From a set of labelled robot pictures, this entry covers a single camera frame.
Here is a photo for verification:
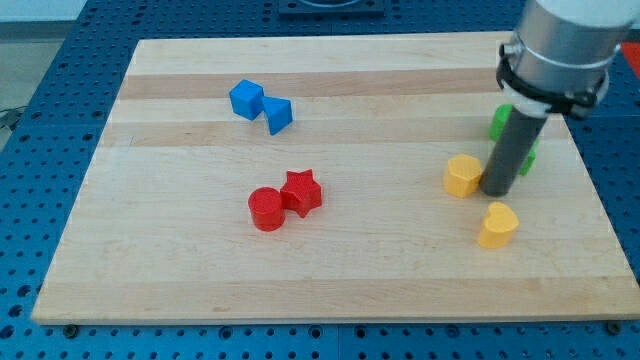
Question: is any yellow hexagon block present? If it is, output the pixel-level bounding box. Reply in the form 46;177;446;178
443;154;483;198

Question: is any green block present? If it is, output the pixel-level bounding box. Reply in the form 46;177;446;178
488;104;539;176

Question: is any red cylinder block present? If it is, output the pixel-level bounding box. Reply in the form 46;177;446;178
248;187;285;232

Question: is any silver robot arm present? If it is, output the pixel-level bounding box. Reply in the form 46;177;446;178
496;0;639;118

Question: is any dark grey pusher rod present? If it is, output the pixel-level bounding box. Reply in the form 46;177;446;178
480;105;546;197

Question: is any blue cube block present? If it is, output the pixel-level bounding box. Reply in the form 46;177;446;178
229;79;264;121

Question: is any yellow heart block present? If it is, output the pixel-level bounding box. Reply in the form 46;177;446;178
477;201;520;249

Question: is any wooden board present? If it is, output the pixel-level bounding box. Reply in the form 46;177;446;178
32;32;639;325

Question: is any black cable clamp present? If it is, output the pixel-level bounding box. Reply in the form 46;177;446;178
496;43;609;119

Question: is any blue triangle block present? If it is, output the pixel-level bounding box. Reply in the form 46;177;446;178
262;96;293;136

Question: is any red star block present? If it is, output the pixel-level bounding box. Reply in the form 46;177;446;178
280;169;322;218

